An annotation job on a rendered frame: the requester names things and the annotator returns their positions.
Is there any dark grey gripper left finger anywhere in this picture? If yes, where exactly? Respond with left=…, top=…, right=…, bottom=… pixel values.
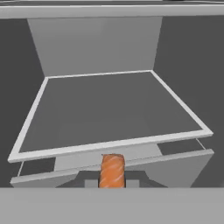
left=56, top=171, right=101, bottom=189

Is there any white framed glass fridge shelf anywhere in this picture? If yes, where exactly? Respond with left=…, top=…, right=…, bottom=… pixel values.
left=0, top=0, right=224, bottom=20
left=7, top=69, right=214, bottom=164

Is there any grey fridge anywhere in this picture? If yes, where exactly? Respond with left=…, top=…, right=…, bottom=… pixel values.
left=0, top=0, right=224, bottom=189

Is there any grey fridge drawer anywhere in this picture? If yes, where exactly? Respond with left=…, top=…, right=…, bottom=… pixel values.
left=10, top=138, right=215, bottom=189

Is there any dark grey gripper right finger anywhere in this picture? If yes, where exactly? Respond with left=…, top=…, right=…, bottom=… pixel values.
left=124, top=171, right=165, bottom=189

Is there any orange salmon sushi piece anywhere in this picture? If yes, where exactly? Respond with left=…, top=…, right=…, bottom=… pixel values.
left=98, top=153, right=127, bottom=189

